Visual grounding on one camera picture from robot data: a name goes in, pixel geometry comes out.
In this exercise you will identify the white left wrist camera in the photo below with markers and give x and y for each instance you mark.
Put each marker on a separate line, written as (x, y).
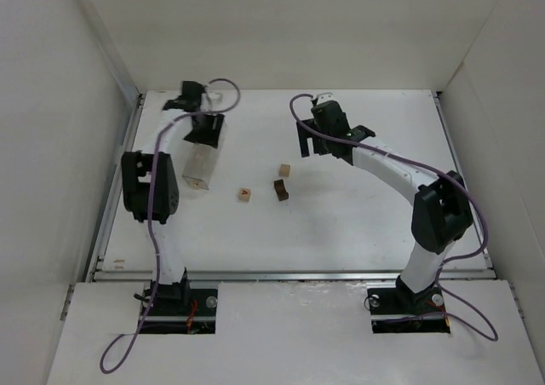
(212, 97)

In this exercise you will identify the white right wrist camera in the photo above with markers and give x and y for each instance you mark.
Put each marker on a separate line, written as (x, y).
(324, 97)

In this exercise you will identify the wood cube with letter A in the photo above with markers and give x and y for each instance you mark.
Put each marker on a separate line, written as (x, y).
(244, 195)

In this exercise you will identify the dark brown wood block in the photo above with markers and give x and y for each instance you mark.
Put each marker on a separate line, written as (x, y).
(280, 190)

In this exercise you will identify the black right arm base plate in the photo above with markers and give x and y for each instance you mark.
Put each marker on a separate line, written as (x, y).
(391, 314)

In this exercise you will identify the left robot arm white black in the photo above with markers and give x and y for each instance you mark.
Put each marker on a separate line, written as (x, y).
(151, 193)

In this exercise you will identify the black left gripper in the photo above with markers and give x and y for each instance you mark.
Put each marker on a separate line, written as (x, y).
(204, 126)

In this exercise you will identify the aluminium front rail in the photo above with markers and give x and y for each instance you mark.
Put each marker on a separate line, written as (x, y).
(219, 276)

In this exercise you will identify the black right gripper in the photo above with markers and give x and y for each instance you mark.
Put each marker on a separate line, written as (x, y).
(318, 140)

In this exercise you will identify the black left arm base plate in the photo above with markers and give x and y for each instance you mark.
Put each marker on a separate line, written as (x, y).
(193, 314)

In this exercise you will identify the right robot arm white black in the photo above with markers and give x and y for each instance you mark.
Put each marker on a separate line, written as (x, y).
(440, 210)

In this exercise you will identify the light plain wood cube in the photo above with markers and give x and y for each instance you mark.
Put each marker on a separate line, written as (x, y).
(284, 170)

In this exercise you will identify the aluminium left side rail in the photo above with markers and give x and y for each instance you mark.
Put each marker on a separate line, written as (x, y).
(111, 195)

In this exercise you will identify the clear plastic box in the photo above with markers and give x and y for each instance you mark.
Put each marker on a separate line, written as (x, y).
(200, 165)

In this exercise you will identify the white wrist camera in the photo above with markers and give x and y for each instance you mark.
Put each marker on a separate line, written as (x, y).
(212, 97)
(324, 97)

